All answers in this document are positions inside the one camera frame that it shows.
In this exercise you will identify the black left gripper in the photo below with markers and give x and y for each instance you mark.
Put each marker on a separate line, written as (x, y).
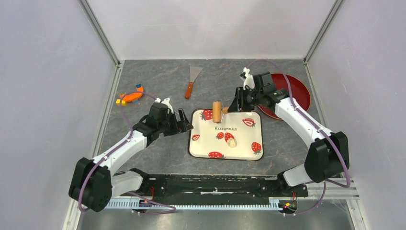
(183, 125)

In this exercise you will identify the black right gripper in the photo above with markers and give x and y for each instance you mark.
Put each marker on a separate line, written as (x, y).
(238, 103)

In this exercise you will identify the wooden dough roller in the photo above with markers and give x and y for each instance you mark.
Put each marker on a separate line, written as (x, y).
(218, 111)

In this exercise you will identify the white strawberry print tray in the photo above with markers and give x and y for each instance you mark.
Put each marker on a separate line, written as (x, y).
(209, 139)

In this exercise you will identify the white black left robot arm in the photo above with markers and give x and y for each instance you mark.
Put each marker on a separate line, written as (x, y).
(94, 182)

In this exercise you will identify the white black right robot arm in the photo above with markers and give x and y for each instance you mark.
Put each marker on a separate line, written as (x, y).
(328, 151)

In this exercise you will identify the beige dough piece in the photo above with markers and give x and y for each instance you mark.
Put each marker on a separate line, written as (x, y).
(232, 143)

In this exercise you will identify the orange curved toy block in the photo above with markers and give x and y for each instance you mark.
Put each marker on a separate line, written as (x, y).
(134, 96)

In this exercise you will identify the dark red round plate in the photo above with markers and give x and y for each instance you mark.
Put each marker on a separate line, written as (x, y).
(300, 93)

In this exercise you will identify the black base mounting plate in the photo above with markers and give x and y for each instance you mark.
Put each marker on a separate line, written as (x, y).
(177, 189)

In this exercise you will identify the yellow toy block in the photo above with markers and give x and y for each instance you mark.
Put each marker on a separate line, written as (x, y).
(119, 102)

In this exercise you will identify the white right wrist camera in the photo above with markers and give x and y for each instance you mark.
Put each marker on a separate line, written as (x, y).
(248, 79)

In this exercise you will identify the metal scraper with wooden handle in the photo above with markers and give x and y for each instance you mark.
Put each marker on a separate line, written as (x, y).
(194, 73)

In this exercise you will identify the light blue slotted cable duct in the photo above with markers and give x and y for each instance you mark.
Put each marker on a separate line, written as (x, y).
(135, 203)

